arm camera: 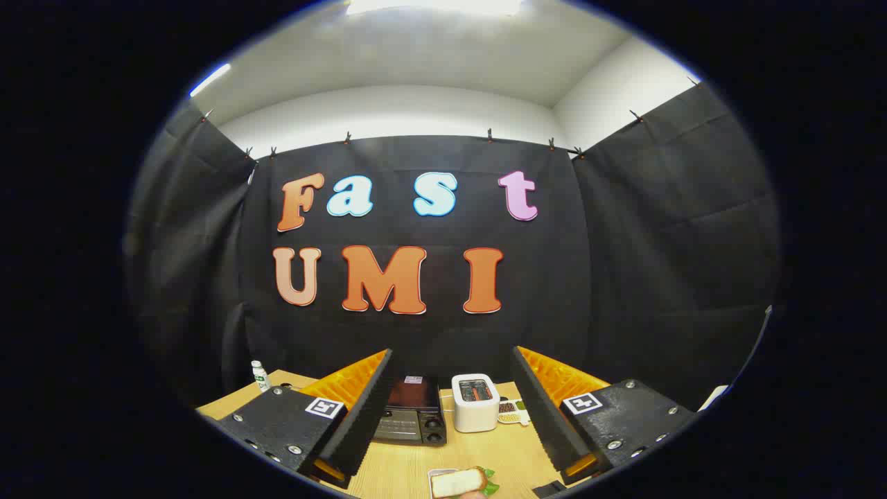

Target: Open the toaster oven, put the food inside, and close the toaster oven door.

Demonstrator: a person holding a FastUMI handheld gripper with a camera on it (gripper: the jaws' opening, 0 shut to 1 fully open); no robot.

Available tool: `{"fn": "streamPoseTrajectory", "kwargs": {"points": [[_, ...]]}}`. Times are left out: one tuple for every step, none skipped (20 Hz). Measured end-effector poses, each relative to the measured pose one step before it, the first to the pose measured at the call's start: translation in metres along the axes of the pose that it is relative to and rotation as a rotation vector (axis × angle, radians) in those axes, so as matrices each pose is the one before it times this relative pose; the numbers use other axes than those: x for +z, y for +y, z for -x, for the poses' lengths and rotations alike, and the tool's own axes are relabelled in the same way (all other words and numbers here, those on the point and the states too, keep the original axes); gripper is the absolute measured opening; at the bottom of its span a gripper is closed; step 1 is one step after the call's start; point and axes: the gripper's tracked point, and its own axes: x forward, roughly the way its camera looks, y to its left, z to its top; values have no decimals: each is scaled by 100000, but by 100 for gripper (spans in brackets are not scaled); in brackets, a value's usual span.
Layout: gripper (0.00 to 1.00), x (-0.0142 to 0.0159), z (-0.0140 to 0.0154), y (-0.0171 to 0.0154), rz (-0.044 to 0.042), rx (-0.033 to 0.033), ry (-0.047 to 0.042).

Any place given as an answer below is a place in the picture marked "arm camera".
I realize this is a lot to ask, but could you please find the white pop-up toaster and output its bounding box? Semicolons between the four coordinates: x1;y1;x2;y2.
451;374;500;434

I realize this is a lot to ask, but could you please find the ceiling light panel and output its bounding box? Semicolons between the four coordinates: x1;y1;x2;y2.
345;0;524;16
189;63;232;98

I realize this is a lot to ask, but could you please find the toast sandwich with lettuce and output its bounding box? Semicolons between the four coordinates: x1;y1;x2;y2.
431;466;500;499

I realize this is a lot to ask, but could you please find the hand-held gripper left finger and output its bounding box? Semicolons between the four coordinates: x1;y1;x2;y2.
204;349;394;489

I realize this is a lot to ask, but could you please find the black backdrop cloth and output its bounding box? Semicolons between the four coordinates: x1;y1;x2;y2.
125;82;782;410

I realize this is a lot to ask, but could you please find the white divided seasoning dish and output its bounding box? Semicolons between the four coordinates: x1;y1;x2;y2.
498;397;531;426

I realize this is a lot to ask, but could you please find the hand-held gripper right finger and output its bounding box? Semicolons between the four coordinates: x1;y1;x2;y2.
511;345;697;486

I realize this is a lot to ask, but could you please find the black toaster oven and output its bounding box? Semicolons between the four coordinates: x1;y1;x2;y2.
371;375;448;446

